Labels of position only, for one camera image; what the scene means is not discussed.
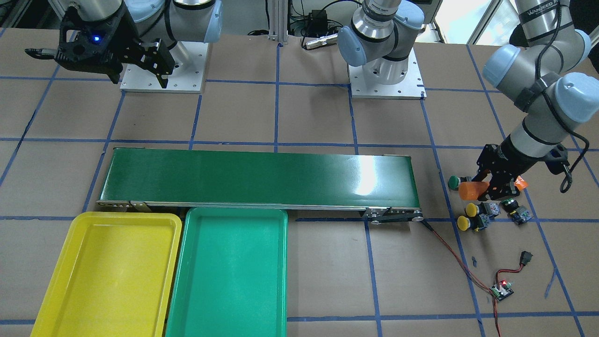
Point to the aluminium frame post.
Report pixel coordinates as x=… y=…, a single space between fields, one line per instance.
x=278 y=15

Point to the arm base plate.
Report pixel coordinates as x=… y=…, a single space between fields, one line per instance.
x=186 y=75
x=386 y=79

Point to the orange cylinder with white print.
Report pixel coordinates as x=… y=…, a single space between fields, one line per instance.
x=520 y=184

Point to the green push button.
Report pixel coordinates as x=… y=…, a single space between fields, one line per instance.
x=518 y=213
x=454 y=181

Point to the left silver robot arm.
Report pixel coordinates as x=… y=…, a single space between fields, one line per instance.
x=538 y=79

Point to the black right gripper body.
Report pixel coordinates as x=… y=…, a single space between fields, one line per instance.
x=125 y=33

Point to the yellow push button upper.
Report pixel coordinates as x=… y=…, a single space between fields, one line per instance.
x=484 y=208

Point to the plain orange cylinder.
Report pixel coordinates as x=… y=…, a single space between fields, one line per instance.
x=472 y=190

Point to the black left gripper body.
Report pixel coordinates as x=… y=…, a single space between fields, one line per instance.
x=500 y=158

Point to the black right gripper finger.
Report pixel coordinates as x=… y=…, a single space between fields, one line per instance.
x=154 y=57
x=41 y=53

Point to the small motor controller board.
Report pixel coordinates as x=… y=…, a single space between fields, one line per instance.
x=502 y=290

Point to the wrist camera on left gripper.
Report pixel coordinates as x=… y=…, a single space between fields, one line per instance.
x=556 y=160

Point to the yellow plastic tray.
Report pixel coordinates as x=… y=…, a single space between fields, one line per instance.
x=113 y=277

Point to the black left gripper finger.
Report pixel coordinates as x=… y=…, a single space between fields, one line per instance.
x=506 y=188
x=480 y=176

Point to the yellow push button lower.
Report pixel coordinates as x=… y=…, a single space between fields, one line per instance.
x=475 y=223

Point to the yellow push button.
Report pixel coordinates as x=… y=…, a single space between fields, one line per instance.
x=475 y=223
x=484 y=208

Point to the green plastic tray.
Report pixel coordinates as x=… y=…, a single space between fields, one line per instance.
x=231 y=275

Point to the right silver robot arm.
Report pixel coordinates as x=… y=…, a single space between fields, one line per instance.
x=167 y=20

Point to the green conveyor belt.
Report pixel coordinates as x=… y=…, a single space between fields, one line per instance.
x=383 y=188

